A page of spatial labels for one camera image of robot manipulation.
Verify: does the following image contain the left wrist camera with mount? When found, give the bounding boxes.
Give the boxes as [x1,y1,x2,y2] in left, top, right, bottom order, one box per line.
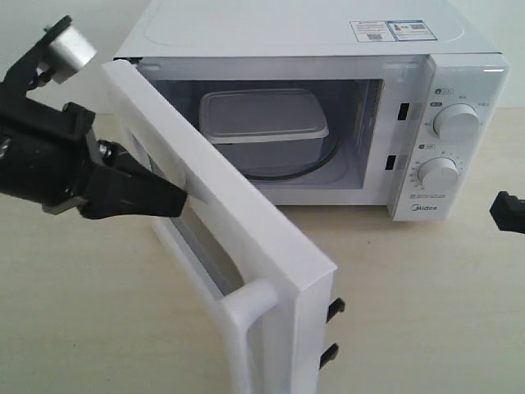
[2,15,97,95]

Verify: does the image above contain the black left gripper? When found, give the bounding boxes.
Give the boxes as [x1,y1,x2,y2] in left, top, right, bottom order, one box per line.
[1,92,187,220]

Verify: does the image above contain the white microwave door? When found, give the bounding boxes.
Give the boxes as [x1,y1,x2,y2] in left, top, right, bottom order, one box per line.
[102,60,337,393]

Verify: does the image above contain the lower white timer knob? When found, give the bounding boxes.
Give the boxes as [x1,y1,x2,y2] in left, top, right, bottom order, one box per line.
[417,157,459,191]

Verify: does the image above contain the white plastic lidded container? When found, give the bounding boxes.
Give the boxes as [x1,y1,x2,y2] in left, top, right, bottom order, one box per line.
[199,89,330,174]

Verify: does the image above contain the glass turntable plate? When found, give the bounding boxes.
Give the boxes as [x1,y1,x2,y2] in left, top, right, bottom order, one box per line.
[241,133,342,182]

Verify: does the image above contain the warning label sticker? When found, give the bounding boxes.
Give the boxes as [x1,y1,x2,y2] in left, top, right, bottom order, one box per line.
[349,20,437,43]

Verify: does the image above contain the upper white control knob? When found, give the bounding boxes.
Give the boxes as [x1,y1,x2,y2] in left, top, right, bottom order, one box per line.
[433,103,480,142]

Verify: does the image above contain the white microwave oven body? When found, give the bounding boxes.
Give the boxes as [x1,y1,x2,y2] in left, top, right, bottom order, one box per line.
[116,1,509,221]

